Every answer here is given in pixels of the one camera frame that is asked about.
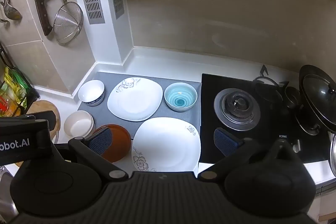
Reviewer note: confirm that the stove knob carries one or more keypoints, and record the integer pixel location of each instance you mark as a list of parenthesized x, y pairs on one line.
[(296, 146)]

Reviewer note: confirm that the steel pot lid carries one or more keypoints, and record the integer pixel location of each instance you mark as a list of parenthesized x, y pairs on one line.
[(333, 155)]

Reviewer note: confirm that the cream white bowl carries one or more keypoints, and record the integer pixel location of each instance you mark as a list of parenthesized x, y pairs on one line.
[(77, 123)]

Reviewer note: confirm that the brown round plate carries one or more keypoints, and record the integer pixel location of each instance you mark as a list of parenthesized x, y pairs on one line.
[(120, 140)]

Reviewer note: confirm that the grey table mat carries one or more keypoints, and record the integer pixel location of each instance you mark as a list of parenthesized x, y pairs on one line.
[(105, 76)]

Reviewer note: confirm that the black gas stove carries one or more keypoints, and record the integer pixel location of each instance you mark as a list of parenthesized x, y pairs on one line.
[(210, 87)]

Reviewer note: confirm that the wooden cutting board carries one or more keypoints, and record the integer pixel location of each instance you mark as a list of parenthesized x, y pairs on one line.
[(43, 106)]

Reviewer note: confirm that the yellow green snack packet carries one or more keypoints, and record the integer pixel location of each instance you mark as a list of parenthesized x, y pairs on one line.
[(15, 82)]

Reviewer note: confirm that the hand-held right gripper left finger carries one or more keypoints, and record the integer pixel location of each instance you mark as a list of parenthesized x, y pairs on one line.
[(101, 140)]

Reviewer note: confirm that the white square floral plate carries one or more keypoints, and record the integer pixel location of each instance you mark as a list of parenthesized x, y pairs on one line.
[(165, 142), (134, 100)]

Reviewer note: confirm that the steel sink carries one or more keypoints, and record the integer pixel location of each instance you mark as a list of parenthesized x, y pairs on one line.
[(6, 187)]

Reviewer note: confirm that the white bowl with blue pattern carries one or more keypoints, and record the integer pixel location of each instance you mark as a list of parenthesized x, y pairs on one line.
[(90, 90)]

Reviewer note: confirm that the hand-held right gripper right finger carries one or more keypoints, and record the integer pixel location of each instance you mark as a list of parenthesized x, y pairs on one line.
[(225, 141)]

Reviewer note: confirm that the black pot support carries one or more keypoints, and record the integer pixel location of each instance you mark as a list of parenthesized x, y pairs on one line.
[(263, 78)]

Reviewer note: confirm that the blue spiral bowl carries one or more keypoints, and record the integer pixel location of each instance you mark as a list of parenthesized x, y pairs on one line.
[(180, 100)]

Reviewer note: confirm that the red snack packet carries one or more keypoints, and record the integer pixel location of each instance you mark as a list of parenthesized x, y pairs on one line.
[(6, 106)]

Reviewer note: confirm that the black wok with lid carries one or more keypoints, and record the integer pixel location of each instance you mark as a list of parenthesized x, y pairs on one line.
[(317, 92)]

